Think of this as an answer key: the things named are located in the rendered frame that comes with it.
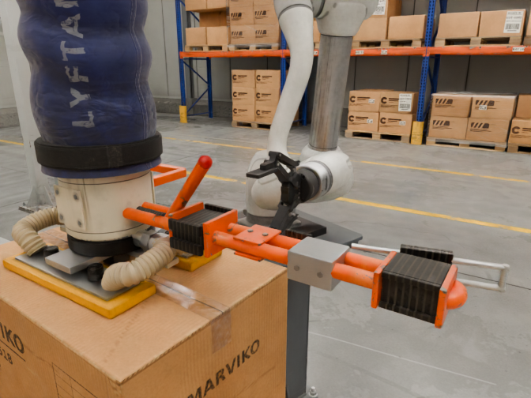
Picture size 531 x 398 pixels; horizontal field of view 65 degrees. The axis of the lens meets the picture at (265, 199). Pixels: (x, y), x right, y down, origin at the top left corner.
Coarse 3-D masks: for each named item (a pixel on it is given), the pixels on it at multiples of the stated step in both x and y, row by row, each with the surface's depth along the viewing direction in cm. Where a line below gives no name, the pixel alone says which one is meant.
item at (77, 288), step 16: (16, 256) 85; (32, 256) 84; (16, 272) 82; (32, 272) 79; (48, 272) 78; (64, 272) 78; (80, 272) 78; (96, 272) 74; (48, 288) 76; (64, 288) 73; (80, 288) 73; (96, 288) 72; (128, 288) 72; (144, 288) 73; (80, 304) 72; (96, 304) 69; (112, 304) 68; (128, 304) 70
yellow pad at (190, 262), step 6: (168, 234) 89; (204, 252) 87; (180, 258) 84; (186, 258) 84; (192, 258) 84; (198, 258) 84; (204, 258) 85; (210, 258) 87; (180, 264) 83; (186, 264) 82; (192, 264) 82; (198, 264) 84; (204, 264) 85; (186, 270) 83; (192, 270) 83
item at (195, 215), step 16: (192, 208) 72; (208, 208) 75; (224, 208) 72; (176, 224) 67; (192, 224) 65; (208, 224) 65; (224, 224) 68; (176, 240) 68; (192, 240) 67; (208, 240) 65; (208, 256) 66
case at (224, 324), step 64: (0, 256) 90; (0, 320) 77; (64, 320) 67; (128, 320) 67; (192, 320) 67; (256, 320) 79; (0, 384) 88; (64, 384) 66; (128, 384) 56; (192, 384) 67; (256, 384) 83
